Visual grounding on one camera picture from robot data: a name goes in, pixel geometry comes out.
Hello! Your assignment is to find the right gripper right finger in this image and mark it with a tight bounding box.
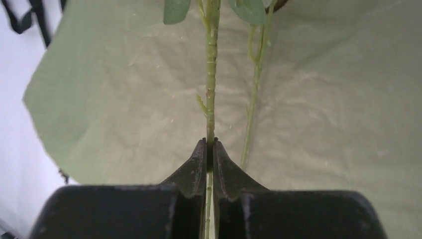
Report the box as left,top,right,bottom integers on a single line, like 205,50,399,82
213,140,387,239

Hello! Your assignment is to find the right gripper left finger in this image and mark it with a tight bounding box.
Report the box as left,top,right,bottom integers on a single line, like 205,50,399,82
29,139,207,239

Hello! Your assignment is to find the two-sided peach green wrapping paper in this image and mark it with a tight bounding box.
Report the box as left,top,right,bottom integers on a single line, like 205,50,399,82
23,0,422,239

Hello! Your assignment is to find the white fake flower stem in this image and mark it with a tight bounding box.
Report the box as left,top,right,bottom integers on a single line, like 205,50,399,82
229,0,288,170

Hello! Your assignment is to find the yellow fake flower stem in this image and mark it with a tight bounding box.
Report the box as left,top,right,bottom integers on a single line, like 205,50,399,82
162,0,221,239

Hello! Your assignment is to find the black ribbon with gold text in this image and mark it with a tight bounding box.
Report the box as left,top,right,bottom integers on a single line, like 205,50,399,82
0,0,53,49

